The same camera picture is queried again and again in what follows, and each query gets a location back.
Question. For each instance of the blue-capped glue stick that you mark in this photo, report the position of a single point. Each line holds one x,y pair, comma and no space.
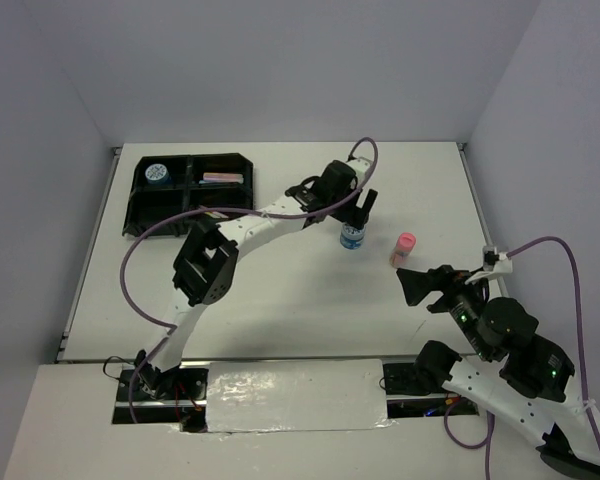
212,183

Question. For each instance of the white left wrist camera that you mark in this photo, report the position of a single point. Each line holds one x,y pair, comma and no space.
363,168

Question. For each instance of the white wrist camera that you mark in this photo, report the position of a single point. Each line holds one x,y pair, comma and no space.
496,264
363,168

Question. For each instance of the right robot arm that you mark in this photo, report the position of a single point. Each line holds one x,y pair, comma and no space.
537,390

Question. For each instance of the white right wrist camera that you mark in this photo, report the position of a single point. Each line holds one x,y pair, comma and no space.
496,264

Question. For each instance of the pink-capped glitter bottle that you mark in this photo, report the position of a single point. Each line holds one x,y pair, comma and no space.
402,249

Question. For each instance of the thin orange highlighter pen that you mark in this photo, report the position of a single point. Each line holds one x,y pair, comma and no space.
217,215

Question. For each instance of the blue paint jar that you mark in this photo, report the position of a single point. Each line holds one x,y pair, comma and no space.
157,174
351,238

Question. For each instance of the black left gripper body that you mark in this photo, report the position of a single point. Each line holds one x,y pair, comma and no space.
353,215

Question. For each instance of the black four-compartment organizer tray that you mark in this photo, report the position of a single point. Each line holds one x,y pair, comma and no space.
148,205

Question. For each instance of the silver foil-covered panel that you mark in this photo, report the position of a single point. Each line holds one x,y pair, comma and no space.
295,396

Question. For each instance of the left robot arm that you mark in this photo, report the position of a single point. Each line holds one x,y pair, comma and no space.
204,267

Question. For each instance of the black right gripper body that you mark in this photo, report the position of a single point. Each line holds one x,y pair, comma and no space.
458,298

